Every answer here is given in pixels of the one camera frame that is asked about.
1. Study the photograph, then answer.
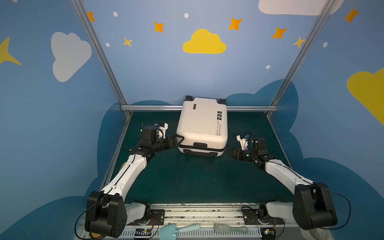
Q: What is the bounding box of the white hard-shell suitcase black lining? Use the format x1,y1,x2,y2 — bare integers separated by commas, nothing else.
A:
176,96,228,157

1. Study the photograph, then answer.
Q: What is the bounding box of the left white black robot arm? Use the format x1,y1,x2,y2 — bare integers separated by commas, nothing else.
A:
83,123,185,240

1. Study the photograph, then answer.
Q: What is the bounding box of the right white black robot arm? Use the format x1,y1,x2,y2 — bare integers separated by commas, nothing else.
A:
228,134,338,230

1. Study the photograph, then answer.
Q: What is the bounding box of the pale green hair brush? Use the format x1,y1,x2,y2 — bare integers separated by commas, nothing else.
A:
213,224,249,235

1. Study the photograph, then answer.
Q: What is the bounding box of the right small circuit board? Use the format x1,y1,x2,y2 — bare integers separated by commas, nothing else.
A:
261,228,277,240

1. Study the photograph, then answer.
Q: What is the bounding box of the small circuit board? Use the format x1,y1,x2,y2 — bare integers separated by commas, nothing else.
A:
261,228,277,240
133,228,153,240

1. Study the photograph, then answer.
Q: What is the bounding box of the teal toy shovel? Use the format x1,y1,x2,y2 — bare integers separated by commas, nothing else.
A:
159,224,201,240

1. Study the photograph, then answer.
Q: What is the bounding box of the left small circuit board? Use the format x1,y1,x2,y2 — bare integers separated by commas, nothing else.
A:
133,228,153,240

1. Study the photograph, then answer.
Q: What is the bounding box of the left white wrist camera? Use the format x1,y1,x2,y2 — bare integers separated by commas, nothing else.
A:
158,122,168,139

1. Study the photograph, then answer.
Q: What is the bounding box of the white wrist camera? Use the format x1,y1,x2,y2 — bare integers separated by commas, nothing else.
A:
237,134,250,151
158,122,168,139

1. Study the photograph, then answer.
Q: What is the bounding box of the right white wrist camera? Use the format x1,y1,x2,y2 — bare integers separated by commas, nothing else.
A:
237,134,250,151

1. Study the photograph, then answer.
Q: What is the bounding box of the aluminium frame rear crossbar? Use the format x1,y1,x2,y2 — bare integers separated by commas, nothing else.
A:
121,105,278,112

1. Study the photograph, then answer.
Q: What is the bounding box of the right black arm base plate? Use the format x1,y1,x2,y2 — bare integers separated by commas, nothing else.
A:
241,208,284,225

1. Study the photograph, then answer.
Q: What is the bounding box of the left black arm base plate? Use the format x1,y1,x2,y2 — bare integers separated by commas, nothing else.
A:
138,209,165,226

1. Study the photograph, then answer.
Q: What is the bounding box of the left aluminium frame post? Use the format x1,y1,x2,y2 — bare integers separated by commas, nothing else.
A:
71,0,127,107

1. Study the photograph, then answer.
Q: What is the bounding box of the aluminium frame post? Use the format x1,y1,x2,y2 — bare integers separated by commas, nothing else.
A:
71,0,127,107
266,0,337,119

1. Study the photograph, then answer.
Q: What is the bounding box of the right aluminium frame post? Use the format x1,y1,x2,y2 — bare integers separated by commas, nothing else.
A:
266,0,337,119

